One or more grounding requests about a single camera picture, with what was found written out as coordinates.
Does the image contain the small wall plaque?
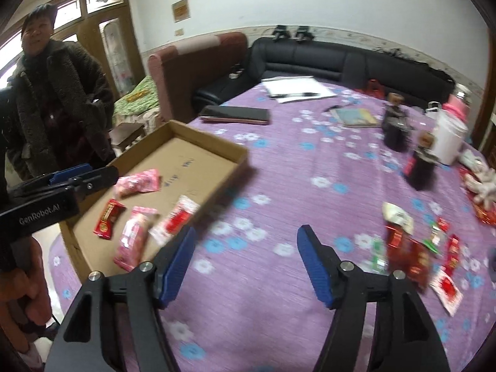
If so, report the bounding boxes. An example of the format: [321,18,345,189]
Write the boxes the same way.
[171,0,192,23]

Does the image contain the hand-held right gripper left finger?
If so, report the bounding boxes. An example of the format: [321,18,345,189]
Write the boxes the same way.
[44,226,197,372]

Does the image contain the small red snack packet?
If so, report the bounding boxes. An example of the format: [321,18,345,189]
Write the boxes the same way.
[92,198,127,239]

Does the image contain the shallow cardboard box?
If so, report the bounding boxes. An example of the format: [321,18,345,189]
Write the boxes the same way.
[58,120,249,277]

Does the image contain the white paper sheets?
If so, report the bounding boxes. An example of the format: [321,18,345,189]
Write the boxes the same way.
[261,76,336,104]

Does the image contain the large red snack packet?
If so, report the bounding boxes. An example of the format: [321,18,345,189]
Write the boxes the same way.
[383,225,432,292]

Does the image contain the green patterned cloth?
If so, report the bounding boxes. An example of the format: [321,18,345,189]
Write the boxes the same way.
[112,75,162,120]

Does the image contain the black leather sofa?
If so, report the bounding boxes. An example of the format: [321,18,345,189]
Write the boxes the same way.
[193,37,457,114]

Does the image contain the wooden glass door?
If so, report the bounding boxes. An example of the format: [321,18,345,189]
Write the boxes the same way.
[50,0,147,99]

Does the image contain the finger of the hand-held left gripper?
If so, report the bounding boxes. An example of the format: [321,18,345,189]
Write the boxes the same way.
[68,166,120,199]
[47,165,94,186]

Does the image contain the small green candy packet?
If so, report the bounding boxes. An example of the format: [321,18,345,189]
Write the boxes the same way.
[371,236,389,272]

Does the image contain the pink snack packet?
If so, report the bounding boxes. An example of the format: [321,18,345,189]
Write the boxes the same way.
[113,169,162,199]
[113,206,158,272]

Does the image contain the pink sleeved glass bottle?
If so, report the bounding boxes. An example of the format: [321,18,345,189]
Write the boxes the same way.
[443,91,472,122]

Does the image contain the red-brown armchair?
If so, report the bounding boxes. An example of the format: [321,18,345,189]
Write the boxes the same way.
[147,32,249,125]

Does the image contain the black tablet case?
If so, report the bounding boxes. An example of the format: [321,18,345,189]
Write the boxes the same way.
[199,105,271,126]

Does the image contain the thin paperback book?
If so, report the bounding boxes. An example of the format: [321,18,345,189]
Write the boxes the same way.
[330,107,381,128]

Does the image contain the beige snack packet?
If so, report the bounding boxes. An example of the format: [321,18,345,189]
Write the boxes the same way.
[381,201,415,237]

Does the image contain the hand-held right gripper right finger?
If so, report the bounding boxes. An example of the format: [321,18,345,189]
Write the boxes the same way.
[296,225,452,372]

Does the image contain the red and white snack packet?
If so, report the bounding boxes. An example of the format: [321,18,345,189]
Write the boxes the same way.
[149,195,201,247]
[428,267,464,317]

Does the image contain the red shiny bag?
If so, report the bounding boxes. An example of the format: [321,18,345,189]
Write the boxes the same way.
[458,166,496,226]

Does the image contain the purple floral tablecloth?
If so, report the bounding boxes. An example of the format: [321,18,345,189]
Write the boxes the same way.
[48,81,496,372]

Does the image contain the white glove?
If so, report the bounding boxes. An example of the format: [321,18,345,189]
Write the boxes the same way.
[464,170,496,210]
[459,149,487,173]

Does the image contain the dark jar with cork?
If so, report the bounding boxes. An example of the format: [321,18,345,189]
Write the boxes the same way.
[402,132,441,191]
[381,93,412,153]

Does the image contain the white plastic jar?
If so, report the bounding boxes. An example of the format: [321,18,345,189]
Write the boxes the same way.
[429,115,468,166]

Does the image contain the small cardboard carton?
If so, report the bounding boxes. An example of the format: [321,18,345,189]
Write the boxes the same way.
[108,122,147,153]

